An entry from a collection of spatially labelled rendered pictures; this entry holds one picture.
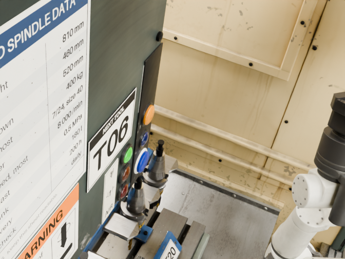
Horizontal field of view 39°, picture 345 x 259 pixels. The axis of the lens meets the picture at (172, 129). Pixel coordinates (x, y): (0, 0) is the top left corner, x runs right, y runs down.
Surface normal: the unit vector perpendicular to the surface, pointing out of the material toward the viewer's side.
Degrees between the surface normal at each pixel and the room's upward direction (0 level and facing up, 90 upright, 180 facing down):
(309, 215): 7
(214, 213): 24
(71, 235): 90
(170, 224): 0
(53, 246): 90
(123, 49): 90
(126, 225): 0
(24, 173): 90
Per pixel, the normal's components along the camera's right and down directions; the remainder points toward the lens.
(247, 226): -0.03, -0.44
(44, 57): 0.91, 0.36
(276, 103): -0.39, 0.57
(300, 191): -0.96, -0.04
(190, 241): 0.14, -0.74
